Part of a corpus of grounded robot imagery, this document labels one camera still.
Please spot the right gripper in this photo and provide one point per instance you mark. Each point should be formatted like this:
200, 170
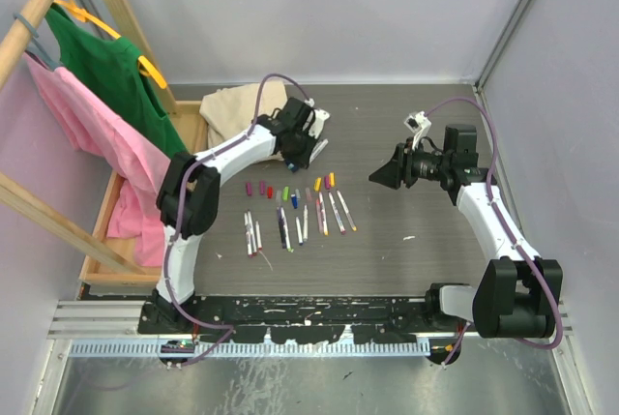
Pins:
399, 168

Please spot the dark purple clear pen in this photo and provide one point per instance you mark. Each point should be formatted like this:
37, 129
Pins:
280, 228

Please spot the blue end white marker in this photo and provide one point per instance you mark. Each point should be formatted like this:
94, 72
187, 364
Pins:
299, 231

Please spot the green shirt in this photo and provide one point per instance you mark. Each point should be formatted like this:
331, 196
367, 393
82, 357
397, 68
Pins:
110, 70

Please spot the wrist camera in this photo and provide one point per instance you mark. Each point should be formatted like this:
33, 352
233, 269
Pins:
319, 118
418, 124

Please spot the beige folded cloth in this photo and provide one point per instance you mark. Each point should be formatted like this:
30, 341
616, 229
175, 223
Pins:
229, 111

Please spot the lilac pen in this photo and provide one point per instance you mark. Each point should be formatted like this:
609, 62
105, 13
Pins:
319, 216

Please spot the teal cap white marker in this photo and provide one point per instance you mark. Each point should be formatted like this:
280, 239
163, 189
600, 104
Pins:
320, 147

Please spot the grey hanger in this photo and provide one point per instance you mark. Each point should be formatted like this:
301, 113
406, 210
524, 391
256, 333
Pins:
35, 48

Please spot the wooden clothes rack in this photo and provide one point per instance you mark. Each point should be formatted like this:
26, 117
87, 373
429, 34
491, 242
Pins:
107, 260

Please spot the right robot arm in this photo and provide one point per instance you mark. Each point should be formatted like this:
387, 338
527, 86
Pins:
518, 294

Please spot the yellow hanger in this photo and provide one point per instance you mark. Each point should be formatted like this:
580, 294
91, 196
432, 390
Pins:
146, 67

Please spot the grey cap white marker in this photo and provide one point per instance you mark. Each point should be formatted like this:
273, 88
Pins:
312, 157

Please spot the green cap rainbow pen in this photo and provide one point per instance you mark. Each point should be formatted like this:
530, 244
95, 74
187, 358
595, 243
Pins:
285, 228

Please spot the grey cable duct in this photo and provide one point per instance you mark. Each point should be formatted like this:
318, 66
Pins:
179, 349

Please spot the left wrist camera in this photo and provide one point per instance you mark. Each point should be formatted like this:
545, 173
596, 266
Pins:
319, 118

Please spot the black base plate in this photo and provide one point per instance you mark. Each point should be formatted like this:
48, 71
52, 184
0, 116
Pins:
302, 320

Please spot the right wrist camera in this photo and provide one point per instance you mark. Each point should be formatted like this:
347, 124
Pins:
418, 124

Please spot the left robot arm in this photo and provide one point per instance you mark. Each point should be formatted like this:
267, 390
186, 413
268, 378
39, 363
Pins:
189, 196

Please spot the pink shirt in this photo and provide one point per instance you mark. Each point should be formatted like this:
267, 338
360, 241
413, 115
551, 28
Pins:
91, 126

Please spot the yellow end rainbow pen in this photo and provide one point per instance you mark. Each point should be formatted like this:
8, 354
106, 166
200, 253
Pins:
322, 212

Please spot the grey end white marker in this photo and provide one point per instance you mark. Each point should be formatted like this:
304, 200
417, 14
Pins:
305, 225

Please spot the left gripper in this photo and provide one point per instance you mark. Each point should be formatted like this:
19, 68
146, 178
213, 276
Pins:
302, 160

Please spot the red cap white pen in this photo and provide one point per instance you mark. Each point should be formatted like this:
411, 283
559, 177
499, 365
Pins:
258, 237

